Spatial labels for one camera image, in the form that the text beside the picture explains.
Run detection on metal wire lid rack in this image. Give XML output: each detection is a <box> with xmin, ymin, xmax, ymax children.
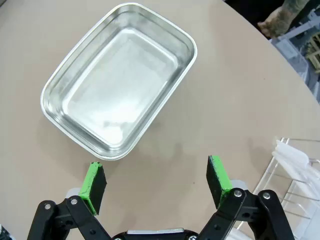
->
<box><xmin>234</xmin><ymin>136</ymin><xmax>320</xmax><ymax>240</ymax></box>

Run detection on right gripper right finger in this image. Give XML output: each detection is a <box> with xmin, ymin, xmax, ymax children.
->
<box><xmin>197</xmin><ymin>154</ymin><xmax>295</xmax><ymax>240</ymax></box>

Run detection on person in black t-shirt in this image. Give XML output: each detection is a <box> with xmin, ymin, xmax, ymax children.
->
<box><xmin>223</xmin><ymin>0</ymin><xmax>320</xmax><ymax>26</ymax></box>

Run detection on person's tattooed right forearm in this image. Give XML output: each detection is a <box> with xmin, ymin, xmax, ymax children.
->
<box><xmin>266</xmin><ymin>0</ymin><xmax>305</xmax><ymax>38</ymax></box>

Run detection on clear plastic clip lid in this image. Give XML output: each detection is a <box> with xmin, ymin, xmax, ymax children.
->
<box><xmin>271</xmin><ymin>149</ymin><xmax>320</xmax><ymax>198</ymax></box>
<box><xmin>274</xmin><ymin>136</ymin><xmax>320</xmax><ymax>167</ymax></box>

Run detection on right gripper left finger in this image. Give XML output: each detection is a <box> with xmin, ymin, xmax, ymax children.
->
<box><xmin>26</xmin><ymin>161</ymin><xmax>112</xmax><ymax>240</ymax></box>

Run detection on rectangular steel container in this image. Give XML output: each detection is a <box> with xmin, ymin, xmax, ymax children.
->
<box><xmin>39</xmin><ymin>2</ymin><xmax>198</xmax><ymax>161</ymax></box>

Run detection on grey storage crate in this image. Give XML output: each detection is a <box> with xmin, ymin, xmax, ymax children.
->
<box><xmin>271</xmin><ymin>24</ymin><xmax>320</xmax><ymax>103</ymax></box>

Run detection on person's right hand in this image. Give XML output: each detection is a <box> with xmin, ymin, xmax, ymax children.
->
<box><xmin>257</xmin><ymin>20</ymin><xmax>276</xmax><ymax>39</ymax></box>

